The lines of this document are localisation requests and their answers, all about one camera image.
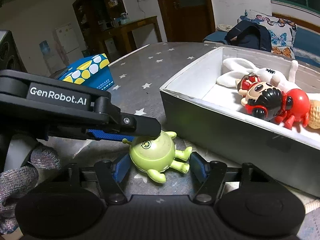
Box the butterfly print pillow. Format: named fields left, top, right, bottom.
left=237, top=10, right=297, bottom=59

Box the dark wooden door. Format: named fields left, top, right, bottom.
left=157, top=0, right=215, bottom=42

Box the white refrigerator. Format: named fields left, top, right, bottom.
left=53, top=23, right=83, bottom=66

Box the beige peanut toy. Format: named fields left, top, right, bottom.
left=308, top=100, right=320, bottom=129

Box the blue sofa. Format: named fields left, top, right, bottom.
left=203, top=27, right=320, bottom=68

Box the blue yellow dotted box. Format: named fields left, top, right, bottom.
left=56, top=54, right=114, bottom=90

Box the green one-eyed monster toy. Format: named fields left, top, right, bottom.
left=122, top=131, right=193, bottom=184

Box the grey white cardboard box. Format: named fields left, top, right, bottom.
left=159, top=47, right=319, bottom=196

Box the black haired doll figure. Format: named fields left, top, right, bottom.
left=235, top=73, right=293, bottom=121

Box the red round robot toy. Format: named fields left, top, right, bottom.
left=274, top=88, right=311, bottom=129

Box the grey knit gloved hand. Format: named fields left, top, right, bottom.
left=1, top=145, right=61, bottom=235

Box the white plush rabbit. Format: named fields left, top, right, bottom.
left=216, top=57, right=300, bottom=93

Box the dark blue backpack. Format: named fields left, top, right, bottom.
left=225, top=21, right=272, bottom=52

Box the dark wooden side table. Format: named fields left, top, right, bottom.
left=95, top=16, right=162, bottom=54

